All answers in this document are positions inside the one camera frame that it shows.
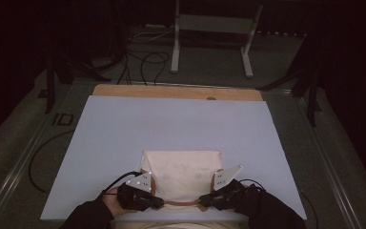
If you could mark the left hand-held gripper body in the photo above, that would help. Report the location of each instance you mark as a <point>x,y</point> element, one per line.
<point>138,183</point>

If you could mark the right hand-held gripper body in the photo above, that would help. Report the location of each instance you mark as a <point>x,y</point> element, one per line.
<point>225,178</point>

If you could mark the cream baby bodysuit brown trim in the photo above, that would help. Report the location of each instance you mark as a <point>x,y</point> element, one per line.
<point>181,171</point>

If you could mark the person's right hand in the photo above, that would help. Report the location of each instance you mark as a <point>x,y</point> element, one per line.
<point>249,197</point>

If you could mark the person's left hand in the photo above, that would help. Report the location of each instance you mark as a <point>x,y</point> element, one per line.
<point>112,202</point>

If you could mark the person's light clothing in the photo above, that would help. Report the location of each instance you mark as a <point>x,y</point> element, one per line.
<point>171,225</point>

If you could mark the light blue mat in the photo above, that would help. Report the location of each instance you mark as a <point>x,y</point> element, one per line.
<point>114,133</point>

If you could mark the black tripod stand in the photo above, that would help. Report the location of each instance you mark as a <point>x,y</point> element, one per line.
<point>313,95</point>
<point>49,86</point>

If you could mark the white metal stand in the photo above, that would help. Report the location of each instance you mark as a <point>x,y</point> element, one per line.
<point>216,24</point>

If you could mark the grey metal rail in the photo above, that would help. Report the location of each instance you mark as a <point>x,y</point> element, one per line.
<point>327,165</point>
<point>19,165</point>

